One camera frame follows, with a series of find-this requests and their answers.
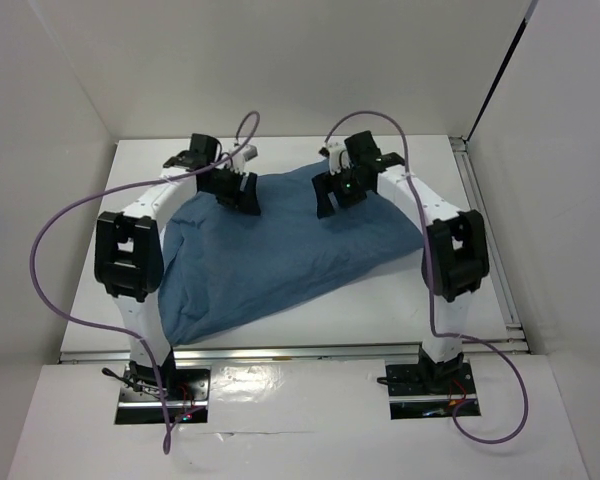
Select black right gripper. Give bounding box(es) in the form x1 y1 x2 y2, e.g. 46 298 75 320
313 162 370 218

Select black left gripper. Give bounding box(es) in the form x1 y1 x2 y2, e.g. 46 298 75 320
201 163 261 215

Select blue fabric pillowcase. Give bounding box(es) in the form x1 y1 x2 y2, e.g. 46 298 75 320
158 162 423 346

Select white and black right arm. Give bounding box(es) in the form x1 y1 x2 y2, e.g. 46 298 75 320
312 131 490 394

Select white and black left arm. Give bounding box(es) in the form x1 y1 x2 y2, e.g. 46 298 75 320
94 134 261 399

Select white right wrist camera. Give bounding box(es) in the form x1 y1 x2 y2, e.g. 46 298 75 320
319 142 351 175

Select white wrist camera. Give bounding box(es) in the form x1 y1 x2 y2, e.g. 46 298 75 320
319 142 351 175
225 144 258 174

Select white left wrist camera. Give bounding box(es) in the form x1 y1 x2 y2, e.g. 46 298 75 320
225 144 258 174

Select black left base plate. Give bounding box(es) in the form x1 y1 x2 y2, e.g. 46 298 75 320
113 362 213 426

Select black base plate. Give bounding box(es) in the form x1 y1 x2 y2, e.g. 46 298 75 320
113 362 213 426
376 363 481 420

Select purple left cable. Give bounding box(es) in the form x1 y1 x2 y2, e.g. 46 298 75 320
27 110 261 455

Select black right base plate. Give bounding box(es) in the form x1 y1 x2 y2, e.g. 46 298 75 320
376 363 481 420

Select aluminium front rail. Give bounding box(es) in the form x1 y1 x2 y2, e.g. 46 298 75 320
59 338 530 364

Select black vertical corner post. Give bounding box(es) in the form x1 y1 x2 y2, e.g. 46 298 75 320
465 0 538 142

